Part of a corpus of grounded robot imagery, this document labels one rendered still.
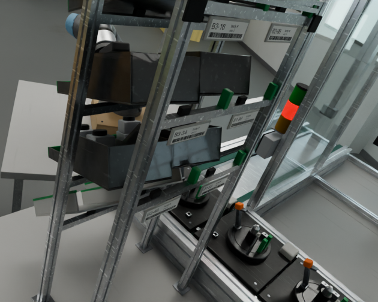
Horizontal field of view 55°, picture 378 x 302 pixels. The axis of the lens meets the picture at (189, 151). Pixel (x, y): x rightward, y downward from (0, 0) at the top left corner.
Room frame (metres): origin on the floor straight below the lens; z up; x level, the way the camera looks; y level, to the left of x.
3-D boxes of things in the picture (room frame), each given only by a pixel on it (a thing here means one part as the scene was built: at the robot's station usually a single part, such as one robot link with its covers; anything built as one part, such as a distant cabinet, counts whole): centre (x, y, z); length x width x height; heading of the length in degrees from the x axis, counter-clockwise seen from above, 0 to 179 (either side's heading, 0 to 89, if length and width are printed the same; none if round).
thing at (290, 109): (1.08, -0.25, 1.34); 0.05 x 0.05 x 0.05
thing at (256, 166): (1.22, -0.23, 0.91); 0.84 x 0.28 x 0.10; 147
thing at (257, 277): (0.84, -0.26, 1.01); 0.24 x 0.24 x 0.13; 57
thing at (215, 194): (0.98, -0.05, 0.96); 0.24 x 0.24 x 0.02; 57
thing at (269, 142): (1.08, -0.25, 1.29); 0.12 x 0.05 x 0.25; 147
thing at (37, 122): (1.40, 0.31, 0.84); 0.90 x 0.70 x 0.03; 118
